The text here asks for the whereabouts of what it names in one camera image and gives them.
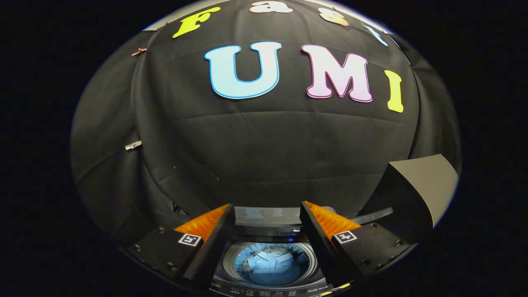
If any light blue polo shirt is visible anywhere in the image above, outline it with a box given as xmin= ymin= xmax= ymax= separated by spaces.
xmin=247 ymin=252 xmax=304 ymax=285

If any grey washing machine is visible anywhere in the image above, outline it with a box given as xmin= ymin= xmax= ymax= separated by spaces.
xmin=208 ymin=205 xmax=394 ymax=297

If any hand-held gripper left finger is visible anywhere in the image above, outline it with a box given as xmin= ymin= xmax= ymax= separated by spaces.
xmin=126 ymin=203 xmax=236 ymax=290

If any black backdrop cloth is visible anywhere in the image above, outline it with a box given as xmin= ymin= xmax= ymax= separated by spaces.
xmin=70 ymin=0 xmax=462 ymax=248

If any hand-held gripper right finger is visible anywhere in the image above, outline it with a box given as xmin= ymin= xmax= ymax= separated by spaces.
xmin=300 ymin=201 xmax=414 ymax=288

